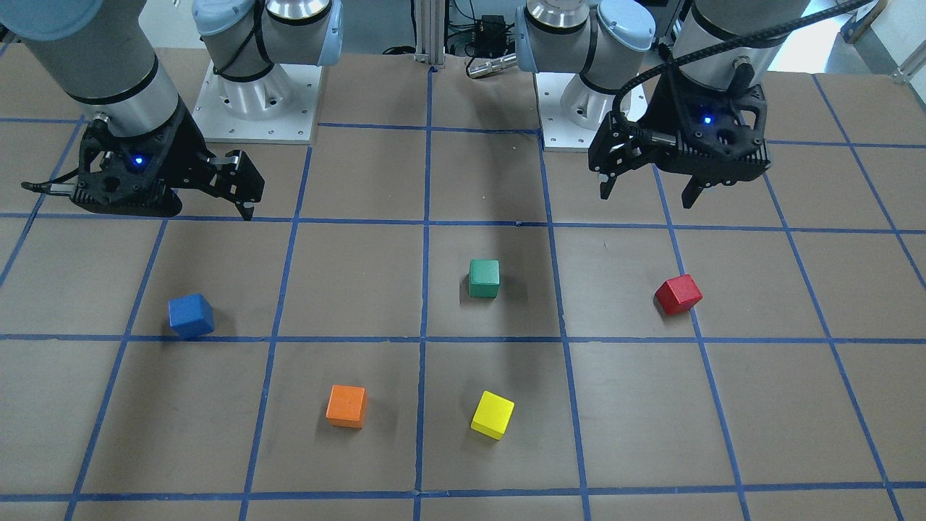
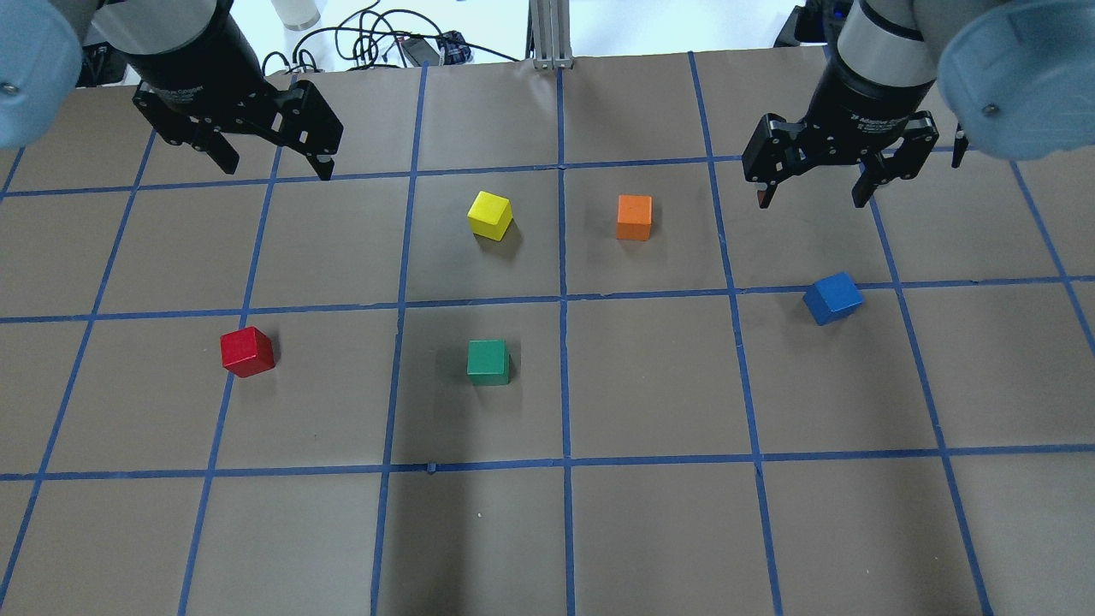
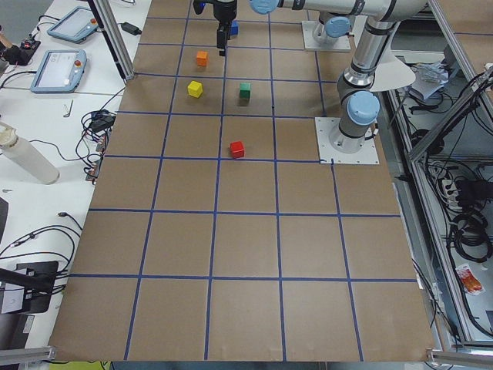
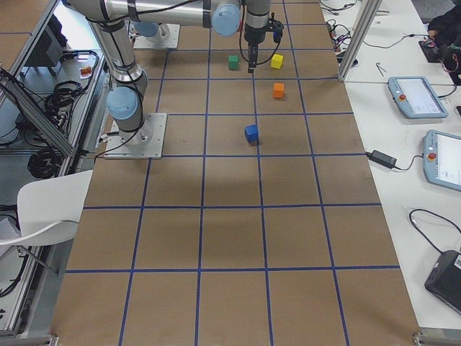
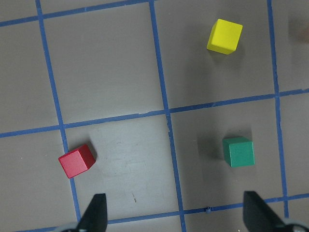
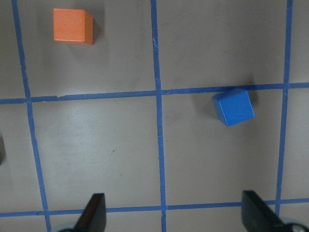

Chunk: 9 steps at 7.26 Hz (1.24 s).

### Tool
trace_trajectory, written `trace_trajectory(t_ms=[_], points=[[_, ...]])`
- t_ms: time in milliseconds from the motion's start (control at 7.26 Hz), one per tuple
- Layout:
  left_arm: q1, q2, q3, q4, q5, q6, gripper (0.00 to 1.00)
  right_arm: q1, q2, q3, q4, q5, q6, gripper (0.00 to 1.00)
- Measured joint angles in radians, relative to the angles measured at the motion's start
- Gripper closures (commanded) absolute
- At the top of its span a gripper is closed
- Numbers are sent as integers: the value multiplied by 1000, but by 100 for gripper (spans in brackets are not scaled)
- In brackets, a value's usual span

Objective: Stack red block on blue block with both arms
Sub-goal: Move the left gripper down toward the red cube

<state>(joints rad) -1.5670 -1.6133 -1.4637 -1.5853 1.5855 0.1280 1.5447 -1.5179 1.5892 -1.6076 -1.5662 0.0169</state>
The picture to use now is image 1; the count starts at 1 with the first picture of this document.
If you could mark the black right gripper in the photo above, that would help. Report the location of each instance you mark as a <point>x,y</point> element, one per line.
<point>185,153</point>

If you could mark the red wooden block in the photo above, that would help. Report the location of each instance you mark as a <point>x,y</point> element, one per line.
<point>678,294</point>

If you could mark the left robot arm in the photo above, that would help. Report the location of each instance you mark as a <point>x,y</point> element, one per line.
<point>722,45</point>

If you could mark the yellow wooden block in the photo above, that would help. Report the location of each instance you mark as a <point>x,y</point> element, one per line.
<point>492,415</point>

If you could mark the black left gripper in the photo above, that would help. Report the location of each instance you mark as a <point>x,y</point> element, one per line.
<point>664,110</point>

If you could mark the green wooden block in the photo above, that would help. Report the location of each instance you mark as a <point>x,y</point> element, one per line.
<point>484,278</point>

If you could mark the orange wooden block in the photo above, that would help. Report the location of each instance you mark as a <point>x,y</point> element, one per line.
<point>347,406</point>

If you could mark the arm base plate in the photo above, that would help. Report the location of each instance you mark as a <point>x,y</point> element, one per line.
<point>570,113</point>
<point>279,108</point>

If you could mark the blue wooden block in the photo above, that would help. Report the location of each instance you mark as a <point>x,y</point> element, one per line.
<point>190,316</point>

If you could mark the aluminium frame post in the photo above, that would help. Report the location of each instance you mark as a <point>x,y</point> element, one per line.
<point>430,32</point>

